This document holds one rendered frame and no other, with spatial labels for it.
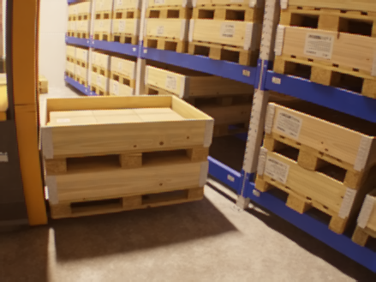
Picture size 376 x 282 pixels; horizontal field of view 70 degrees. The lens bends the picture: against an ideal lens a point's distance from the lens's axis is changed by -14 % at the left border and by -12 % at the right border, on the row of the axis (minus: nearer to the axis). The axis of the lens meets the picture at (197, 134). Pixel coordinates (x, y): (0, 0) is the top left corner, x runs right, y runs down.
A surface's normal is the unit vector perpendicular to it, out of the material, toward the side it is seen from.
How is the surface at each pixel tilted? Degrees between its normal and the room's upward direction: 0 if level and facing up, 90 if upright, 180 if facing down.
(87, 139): 90
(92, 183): 90
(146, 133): 90
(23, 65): 90
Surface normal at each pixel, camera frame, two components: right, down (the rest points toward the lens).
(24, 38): 0.44, 0.33
